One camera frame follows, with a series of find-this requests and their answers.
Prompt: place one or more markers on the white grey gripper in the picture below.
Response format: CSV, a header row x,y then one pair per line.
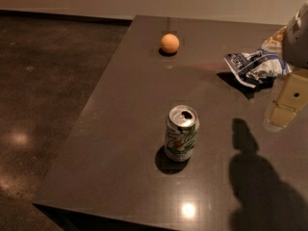
x,y
297,43

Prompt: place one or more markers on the green white 7up can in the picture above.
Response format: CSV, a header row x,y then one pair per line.
x,y
181,133

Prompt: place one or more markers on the blue white chip bag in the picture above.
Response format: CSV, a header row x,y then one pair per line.
x,y
257,68

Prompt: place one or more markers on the orange fruit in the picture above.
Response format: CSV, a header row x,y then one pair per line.
x,y
170,43

